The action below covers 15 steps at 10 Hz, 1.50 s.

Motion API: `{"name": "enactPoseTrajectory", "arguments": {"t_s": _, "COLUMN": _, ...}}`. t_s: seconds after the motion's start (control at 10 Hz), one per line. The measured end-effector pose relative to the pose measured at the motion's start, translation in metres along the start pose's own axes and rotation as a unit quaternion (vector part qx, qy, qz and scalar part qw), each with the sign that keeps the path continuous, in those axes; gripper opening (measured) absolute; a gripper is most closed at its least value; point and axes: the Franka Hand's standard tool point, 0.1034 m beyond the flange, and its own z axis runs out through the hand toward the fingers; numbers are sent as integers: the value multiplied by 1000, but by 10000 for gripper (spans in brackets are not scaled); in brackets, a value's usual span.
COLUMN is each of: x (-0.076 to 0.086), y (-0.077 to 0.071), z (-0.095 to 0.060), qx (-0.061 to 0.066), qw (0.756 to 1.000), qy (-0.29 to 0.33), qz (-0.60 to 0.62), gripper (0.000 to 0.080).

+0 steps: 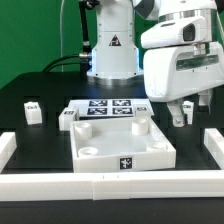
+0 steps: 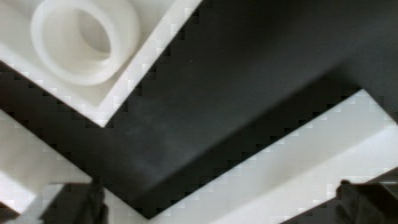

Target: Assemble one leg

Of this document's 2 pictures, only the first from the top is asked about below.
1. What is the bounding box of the white square tabletop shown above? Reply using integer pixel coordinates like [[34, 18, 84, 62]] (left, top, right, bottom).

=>
[[70, 117, 176, 173]]

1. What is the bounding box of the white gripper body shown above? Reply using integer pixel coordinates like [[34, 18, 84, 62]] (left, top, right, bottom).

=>
[[143, 42, 224, 102]]

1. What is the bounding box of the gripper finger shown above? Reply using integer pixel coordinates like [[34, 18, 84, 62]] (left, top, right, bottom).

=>
[[198, 89, 213, 106], [167, 99, 184, 127]]

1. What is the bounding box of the white sheet with markers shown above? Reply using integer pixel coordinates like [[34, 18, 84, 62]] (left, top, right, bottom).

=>
[[68, 99, 154, 117]]

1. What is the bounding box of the white thin cable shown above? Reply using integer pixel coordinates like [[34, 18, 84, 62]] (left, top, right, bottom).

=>
[[59, 0, 67, 73]]

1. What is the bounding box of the white U-shaped fence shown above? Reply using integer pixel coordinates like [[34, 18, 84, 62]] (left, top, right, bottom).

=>
[[0, 132, 224, 201]]

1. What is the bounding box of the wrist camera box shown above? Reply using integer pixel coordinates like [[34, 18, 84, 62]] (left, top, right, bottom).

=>
[[141, 16, 207, 49]]

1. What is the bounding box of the black cable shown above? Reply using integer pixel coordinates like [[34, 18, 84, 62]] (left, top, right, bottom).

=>
[[42, 0, 101, 73]]

